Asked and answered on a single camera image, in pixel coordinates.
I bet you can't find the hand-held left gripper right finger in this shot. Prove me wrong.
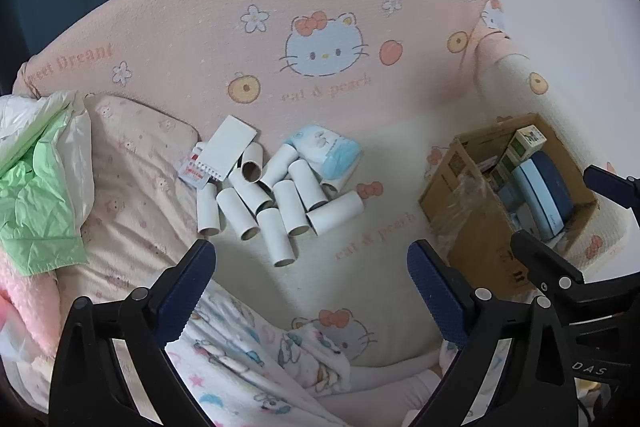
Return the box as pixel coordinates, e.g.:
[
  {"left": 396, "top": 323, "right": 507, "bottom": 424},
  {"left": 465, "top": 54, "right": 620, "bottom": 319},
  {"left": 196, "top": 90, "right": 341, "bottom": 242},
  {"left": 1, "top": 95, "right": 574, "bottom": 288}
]
[{"left": 406, "top": 238, "right": 579, "bottom": 427}]

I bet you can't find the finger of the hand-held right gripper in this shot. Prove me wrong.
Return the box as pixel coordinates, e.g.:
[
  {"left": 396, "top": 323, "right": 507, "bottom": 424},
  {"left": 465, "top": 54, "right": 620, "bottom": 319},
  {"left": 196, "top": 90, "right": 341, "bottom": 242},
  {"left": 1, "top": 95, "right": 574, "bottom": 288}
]
[
  {"left": 582, "top": 164, "right": 640, "bottom": 210},
  {"left": 510, "top": 229, "right": 601, "bottom": 308}
]

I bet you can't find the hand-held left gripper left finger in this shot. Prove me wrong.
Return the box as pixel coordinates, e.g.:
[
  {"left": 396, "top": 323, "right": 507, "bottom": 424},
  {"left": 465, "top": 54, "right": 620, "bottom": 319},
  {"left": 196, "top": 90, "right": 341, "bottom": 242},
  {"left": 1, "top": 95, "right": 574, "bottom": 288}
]
[{"left": 50, "top": 238, "right": 217, "bottom": 427}]

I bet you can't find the brown cardboard box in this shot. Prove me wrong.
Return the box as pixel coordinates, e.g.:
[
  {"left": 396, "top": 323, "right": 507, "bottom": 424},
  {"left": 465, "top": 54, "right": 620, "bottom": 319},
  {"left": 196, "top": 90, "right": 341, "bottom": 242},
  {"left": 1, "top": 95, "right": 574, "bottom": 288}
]
[{"left": 419, "top": 113, "right": 599, "bottom": 303}]

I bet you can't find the pile of white cardboard tubes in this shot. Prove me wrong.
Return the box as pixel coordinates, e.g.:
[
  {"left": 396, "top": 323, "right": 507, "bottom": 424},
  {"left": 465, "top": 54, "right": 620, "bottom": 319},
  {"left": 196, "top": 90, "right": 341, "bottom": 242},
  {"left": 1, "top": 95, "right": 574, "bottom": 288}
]
[{"left": 196, "top": 142, "right": 351, "bottom": 269}]

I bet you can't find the white paper roll core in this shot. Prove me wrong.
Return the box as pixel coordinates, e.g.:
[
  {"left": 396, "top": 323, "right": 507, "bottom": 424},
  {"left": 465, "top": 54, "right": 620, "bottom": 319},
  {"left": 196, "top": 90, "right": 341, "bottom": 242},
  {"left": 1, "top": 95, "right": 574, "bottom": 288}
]
[
  {"left": 306, "top": 193, "right": 365, "bottom": 237},
  {"left": 272, "top": 179, "right": 309, "bottom": 237}
]

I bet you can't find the blue oval case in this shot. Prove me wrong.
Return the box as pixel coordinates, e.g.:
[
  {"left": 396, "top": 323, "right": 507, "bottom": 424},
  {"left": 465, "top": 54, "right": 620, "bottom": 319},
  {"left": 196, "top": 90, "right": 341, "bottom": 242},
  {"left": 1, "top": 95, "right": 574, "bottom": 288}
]
[{"left": 512, "top": 153, "right": 574, "bottom": 240}]

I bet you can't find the green white carton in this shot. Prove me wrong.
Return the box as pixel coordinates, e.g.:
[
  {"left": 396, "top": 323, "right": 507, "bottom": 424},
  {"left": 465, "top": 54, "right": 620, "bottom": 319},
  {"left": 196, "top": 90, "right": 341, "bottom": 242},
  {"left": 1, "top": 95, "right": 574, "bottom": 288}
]
[{"left": 492, "top": 125, "right": 547, "bottom": 188}]

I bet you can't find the pale pink cloth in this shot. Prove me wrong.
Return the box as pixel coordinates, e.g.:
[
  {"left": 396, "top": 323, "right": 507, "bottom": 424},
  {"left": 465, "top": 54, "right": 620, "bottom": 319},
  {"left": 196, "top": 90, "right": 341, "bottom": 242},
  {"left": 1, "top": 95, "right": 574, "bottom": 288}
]
[{"left": 317, "top": 349, "right": 458, "bottom": 427}]

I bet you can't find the red white sachet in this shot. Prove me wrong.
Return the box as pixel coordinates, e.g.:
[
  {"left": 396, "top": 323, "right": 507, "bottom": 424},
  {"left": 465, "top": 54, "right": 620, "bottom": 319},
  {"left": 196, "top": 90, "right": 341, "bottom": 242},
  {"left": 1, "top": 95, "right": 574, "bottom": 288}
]
[{"left": 178, "top": 142, "right": 222, "bottom": 190}]

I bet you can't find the pink patterned pillow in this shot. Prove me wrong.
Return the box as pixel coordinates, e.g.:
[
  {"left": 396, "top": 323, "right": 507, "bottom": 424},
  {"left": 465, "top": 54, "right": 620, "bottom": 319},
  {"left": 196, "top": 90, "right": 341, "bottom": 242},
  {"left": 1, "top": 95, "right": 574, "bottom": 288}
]
[{"left": 55, "top": 93, "right": 211, "bottom": 308}]

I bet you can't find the pink fluffy cloth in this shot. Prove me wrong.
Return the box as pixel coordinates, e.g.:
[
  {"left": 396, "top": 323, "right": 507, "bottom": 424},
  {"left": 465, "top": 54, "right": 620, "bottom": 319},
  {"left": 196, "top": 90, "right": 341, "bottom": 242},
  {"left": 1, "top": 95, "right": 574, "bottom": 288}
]
[{"left": 0, "top": 252, "right": 63, "bottom": 360}]

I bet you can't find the green plastic bag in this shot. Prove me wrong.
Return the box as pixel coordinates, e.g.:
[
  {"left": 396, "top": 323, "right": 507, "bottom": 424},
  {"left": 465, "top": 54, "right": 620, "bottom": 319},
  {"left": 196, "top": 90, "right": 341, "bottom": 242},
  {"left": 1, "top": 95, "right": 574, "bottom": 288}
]
[{"left": 0, "top": 114, "right": 89, "bottom": 278}]

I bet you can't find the blue white tissue pack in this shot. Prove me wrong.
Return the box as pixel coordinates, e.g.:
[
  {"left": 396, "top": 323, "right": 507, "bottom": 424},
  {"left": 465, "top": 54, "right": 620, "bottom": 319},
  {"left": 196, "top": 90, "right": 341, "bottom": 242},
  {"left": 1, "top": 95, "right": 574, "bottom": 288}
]
[{"left": 284, "top": 126, "right": 362, "bottom": 182}]

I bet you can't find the pink cream cartoon bed sheet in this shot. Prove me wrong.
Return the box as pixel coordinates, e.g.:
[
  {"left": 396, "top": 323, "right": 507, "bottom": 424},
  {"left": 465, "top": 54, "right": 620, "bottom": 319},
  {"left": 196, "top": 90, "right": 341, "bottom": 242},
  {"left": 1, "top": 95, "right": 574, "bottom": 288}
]
[{"left": 12, "top": 0, "right": 640, "bottom": 368}]

